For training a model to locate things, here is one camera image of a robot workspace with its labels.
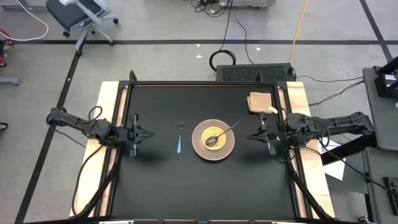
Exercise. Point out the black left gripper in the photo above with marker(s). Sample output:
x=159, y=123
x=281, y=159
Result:
x=130, y=135

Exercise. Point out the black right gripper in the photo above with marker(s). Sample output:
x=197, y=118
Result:
x=273, y=135

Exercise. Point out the blue patterned bowl yellow inside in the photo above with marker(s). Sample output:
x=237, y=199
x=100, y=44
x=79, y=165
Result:
x=217, y=132

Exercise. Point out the metal spoon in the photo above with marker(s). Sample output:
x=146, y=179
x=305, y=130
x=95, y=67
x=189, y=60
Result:
x=211, y=140

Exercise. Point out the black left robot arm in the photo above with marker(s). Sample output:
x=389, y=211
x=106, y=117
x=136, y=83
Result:
x=77, y=123

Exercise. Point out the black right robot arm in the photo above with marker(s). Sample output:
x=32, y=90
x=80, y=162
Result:
x=326, y=124

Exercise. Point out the tan folded cloth napkin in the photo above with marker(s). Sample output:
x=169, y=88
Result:
x=259, y=102

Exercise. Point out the beige round plate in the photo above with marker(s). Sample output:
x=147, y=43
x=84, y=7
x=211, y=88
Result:
x=199, y=146

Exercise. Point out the wooden side board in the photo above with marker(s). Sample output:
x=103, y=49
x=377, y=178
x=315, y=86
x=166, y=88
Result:
x=105, y=93
x=298, y=96

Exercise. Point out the black computer case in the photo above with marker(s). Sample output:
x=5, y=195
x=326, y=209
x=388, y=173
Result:
x=255, y=73

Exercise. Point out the white paper sheet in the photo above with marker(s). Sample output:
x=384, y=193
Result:
x=335, y=169

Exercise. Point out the grey desk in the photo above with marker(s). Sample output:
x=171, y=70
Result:
x=376, y=124
x=382, y=161

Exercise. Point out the silver metal box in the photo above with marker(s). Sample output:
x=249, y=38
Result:
x=245, y=3

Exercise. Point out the black box device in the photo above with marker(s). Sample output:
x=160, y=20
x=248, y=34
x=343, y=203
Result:
x=387, y=84

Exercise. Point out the black keyboard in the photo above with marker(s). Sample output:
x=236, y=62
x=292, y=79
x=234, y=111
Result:
x=392, y=191

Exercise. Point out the grey furniture leg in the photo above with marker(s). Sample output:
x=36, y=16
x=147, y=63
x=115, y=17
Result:
x=9, y=81

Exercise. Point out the red object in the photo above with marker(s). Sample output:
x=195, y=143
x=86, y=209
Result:
x=3, y=34

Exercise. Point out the black diagonal frame strut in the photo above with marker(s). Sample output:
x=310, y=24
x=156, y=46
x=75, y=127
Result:
x=308, y=193
x=99, y=193

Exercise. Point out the black table frame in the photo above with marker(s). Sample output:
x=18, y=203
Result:
x=202, y=83

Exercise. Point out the black frame beam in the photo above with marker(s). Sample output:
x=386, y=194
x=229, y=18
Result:
x=348, y=149

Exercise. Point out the office chair with pale frame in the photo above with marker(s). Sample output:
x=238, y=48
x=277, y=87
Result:
x=71, y=12

